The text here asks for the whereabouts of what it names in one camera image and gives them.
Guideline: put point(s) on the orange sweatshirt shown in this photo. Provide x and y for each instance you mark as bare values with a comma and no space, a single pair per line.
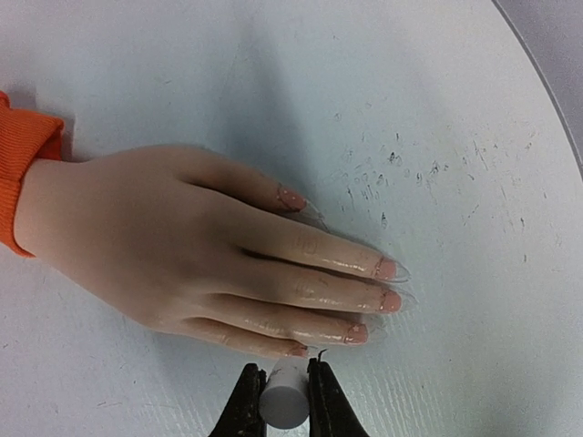
26,135

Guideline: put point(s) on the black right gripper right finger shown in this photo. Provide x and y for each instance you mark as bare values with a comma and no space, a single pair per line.
331,414

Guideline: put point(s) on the mannequin hand with nails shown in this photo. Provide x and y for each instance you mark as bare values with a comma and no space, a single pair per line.
185,241

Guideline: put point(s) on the white nail polish cap brush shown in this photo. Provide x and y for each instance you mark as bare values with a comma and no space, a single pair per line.
284,401

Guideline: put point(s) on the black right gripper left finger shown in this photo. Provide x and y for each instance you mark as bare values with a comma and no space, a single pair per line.
241,415

